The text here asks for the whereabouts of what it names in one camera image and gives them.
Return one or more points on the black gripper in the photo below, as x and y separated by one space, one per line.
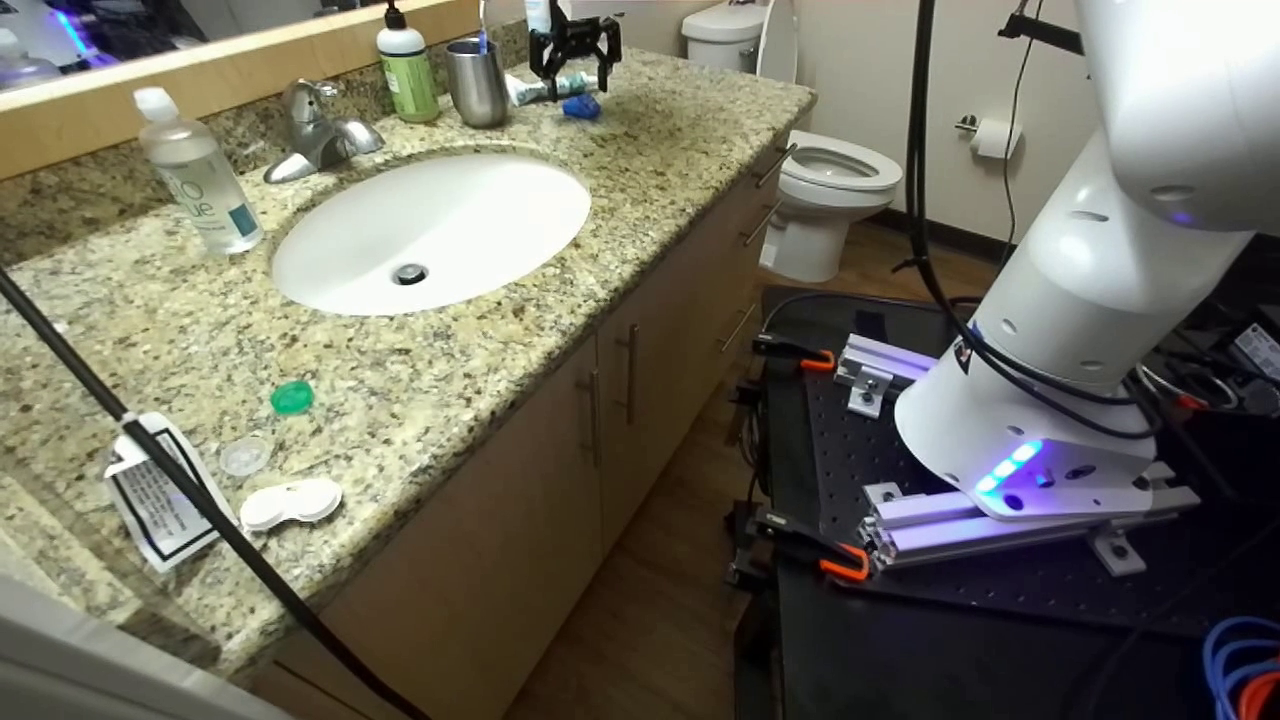
552 42

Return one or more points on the blue Glide floss box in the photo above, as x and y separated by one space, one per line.
580 108

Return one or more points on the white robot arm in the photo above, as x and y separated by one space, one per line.
1167 195

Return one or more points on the white oval sink basin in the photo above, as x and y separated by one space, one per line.
474 222

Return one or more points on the chrome sink drain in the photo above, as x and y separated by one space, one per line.
411 274

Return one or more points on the grey metal cup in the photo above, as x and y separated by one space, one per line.
478 82

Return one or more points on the green soap pump bottle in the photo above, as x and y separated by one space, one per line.
404 66

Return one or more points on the chrome faucet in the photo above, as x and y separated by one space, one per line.
319 137

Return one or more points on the white toilet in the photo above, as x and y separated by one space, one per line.
827 187

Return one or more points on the clear solution bottle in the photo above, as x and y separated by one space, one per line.
198 175

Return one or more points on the orange clamp rear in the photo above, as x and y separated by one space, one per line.
799 354

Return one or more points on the orange clamp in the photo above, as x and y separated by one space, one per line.
799 354
820 555

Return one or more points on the toilet paper roll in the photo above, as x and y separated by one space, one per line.
991 137

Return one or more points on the green contact lens cap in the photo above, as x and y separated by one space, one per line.
294 398

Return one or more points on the wood framed mirror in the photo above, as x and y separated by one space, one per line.
95 108

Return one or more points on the clear contact lens cap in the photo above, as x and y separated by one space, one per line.
247 457

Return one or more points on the orange clamp front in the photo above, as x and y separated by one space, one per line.
820 555

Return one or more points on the black robot cart top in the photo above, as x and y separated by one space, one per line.
1036 635

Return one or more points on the right cabinet door handle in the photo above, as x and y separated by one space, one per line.
629 354

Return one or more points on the cabinet door handle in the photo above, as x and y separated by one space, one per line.
629 354
590 401

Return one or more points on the left cabinet door handle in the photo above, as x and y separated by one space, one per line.
590 401

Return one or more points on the aluminium rail base mount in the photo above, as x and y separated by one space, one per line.
985 512

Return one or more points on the white door frame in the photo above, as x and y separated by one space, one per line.
70 664

